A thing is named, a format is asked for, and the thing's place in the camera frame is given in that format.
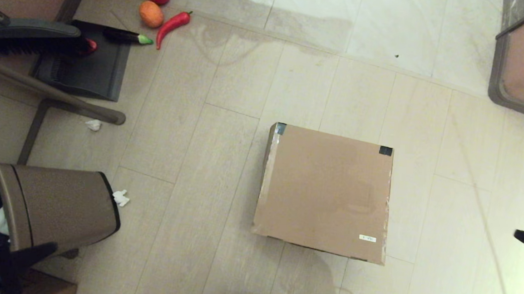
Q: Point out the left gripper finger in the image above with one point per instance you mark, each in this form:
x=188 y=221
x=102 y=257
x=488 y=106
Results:
x=32 y=253

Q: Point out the orange toy fruit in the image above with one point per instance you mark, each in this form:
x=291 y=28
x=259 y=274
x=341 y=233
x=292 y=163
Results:
x=151 y=14

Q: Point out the red toy chili pepper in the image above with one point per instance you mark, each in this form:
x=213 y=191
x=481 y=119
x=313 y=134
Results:
x=171 y=24

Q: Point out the dark grey dustpan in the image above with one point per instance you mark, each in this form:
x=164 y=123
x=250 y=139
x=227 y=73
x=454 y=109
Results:
x=89 y=73

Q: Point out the brown metal pole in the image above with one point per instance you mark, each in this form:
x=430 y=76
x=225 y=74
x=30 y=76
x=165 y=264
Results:
x=42 y=89

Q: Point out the small red toy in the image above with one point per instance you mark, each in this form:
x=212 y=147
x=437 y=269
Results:
x=90 y=45

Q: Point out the crumpled white paper scrap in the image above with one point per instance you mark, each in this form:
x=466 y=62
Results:
x=121 y=198
x=93 y=125

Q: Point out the brown plastic trash bin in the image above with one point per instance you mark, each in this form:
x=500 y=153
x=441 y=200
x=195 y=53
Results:
x=62 y=207

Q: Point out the dark purple toy eggplant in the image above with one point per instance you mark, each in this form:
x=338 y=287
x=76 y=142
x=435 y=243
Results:
x=123 y=36

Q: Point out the black broom brush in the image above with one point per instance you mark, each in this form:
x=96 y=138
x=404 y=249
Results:
x=27 y=37

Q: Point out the brown cardboard shoe box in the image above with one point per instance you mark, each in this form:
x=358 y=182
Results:
x=327 y=187

